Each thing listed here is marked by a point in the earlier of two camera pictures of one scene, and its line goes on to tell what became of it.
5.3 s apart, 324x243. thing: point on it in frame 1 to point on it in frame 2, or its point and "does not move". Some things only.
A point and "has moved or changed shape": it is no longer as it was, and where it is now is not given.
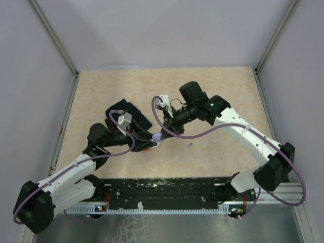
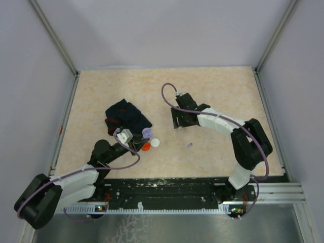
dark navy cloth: (141, 122) does not move
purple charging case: (157, 136) has moved or changed shape
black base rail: (167, 192) does not move
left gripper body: (127, 137) does not move
